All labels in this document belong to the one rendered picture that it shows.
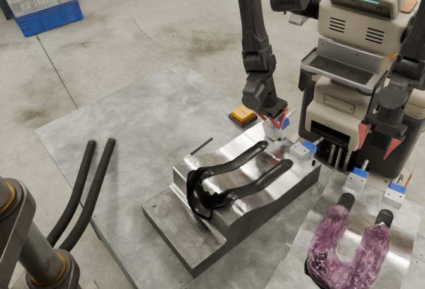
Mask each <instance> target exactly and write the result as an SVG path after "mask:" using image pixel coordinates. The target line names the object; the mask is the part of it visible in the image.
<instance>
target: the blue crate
mask: <svg viewBox="0 0 425 289"><path fill-rule="evenodd" d="M9 8H10V7H9ZM10 10H11V8H10ZM11 12H12V14H13V16H14V18H15V20H16V22H17V24H18V26H19V28H20V30H21V31H22V33H23V34H24V36H25V37H30V36H32V35H35V34H39V33H41V32H45V31H47V30H51V29H54V28H57V27H60V26H63V25H66V24H69V23H73V22H76V21H79V20H82V19H83V14H82V12H81V9H80V5H79V2H78V0H72V1H68V2H66V3H62V4H59V5H55V6H52V7H49V8H46V9H42V10H39V11H35V12H33V13H29V14H26V15H22V16H19V17H16V16H15V14H14V13H13V11H12V10H11Z"/></svg>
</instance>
